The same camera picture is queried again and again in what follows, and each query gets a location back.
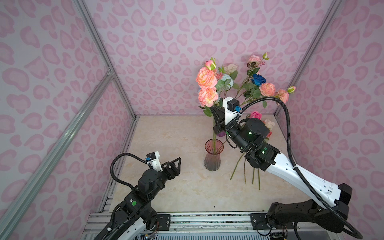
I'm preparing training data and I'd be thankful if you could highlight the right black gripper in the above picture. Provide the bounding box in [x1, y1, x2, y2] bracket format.
[210, 104, 252, 152]

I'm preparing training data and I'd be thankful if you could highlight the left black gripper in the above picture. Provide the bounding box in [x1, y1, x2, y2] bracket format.
[148, 156, 181, 201]

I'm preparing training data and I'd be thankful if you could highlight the red glass vase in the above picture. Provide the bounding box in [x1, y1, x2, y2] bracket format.
[204, 139, 224, 172]

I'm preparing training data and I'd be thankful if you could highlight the magenta rose flower stem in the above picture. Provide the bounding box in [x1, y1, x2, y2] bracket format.
[247, 111, 262, 120]

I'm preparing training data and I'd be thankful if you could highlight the large pink peony stem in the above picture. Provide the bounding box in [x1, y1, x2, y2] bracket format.
[195, 57, 224, 154]

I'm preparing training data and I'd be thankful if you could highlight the cream rose flower stem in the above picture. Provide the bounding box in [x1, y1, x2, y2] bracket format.
[222, 64, 238, 91]

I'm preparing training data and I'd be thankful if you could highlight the dark blue rose stem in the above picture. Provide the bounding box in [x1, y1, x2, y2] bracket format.
[243, 74, 267, 100]

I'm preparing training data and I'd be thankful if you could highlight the coral pink rose stem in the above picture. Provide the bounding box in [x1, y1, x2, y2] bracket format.
[241, 83, 296, 106]

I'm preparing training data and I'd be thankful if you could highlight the pink carnation flower stem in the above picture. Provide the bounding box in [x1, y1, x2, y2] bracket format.
[236, 52, 270, 97]

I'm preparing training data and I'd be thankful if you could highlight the purple blue glass vase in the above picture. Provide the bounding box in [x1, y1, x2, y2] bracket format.
[216, 131, 227, 138]

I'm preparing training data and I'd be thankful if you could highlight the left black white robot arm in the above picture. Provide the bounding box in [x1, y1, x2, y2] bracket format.
[95, 153, 182, 240]

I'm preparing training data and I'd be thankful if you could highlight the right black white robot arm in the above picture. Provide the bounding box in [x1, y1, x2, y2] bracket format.
[210, 107, 354, 235]

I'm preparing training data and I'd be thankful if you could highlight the pile of artificial flowers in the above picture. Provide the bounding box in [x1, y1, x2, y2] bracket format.
[226, 118, 280, 172]

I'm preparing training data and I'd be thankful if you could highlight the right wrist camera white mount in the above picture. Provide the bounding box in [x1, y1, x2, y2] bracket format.
[223, 97, 241, 125]

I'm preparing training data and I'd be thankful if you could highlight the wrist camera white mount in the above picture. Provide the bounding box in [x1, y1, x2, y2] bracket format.
[223, 97, 241, 125]
[145, 151, 163, 172]

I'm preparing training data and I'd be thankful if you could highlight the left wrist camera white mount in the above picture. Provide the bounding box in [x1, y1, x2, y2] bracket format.
[145, 151, 163, 172]

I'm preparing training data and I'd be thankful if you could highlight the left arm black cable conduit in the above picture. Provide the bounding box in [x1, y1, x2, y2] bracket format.
[109, 152, 148, 190]

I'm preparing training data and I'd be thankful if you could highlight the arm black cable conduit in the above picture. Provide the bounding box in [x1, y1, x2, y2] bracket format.
[224, 96, 364, 240]
[109, 152, 148, 190]

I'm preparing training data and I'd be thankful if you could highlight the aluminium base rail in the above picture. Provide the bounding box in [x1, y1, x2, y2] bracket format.
[79, 209, 346, 240]

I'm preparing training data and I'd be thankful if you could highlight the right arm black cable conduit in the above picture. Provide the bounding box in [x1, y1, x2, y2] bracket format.
[224, 96, 364, 240]

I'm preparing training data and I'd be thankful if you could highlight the left aluminium frame profile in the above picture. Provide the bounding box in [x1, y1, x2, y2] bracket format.
[1, 1, 136, 240]

